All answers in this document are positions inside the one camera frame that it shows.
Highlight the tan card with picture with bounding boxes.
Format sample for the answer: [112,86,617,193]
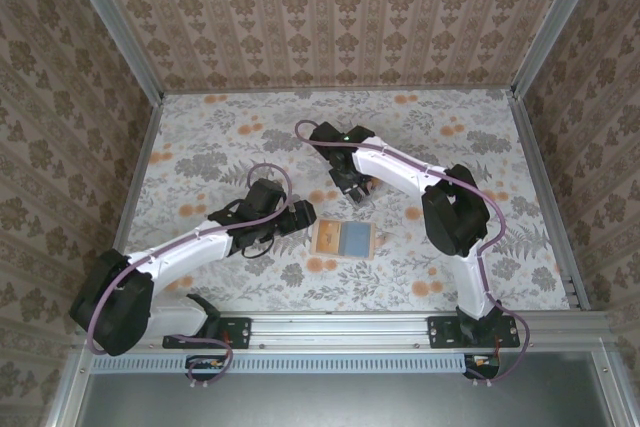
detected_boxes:
[313,221,344,254]

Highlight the floral patterned table cover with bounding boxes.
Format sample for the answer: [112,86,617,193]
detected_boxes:
[107,89,576,314]

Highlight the grey metal panel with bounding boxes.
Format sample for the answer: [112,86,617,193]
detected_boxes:
[74,351,619,427]

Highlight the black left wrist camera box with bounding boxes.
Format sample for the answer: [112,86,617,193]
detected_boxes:
[248,178,287,214]

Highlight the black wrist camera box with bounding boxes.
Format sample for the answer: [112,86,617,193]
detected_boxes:
[248,178,287,214]
[310,121,346,148]

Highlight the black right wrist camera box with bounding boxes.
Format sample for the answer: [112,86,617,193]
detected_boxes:
[310,121,346,148]

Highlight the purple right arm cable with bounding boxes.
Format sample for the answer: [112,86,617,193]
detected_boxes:
[293,119,531,391]

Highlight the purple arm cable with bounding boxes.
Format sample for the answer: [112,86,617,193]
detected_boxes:
[85,162,296,391]
[293,119,531,391]

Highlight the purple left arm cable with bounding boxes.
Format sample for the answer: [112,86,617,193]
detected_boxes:
[85,162,296,391]

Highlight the thin aluminium frame beam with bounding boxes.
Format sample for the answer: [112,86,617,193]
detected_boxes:
[159,86,519,97]

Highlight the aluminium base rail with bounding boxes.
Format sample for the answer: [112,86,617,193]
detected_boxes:
[72,310,616,351]

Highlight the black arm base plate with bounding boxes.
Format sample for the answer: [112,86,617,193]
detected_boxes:
[427,315,521,349]
[162,315,252,349]

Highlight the grey slotted cable duct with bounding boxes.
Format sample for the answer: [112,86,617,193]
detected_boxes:
[92,352,501,374]

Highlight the aluminium side frame beam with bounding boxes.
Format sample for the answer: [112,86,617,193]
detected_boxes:
[112,91,169,256]
[509,89,591,313]

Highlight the aluminium frame post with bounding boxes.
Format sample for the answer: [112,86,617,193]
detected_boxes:
[57,0,166,101]
[509,0,611,98]

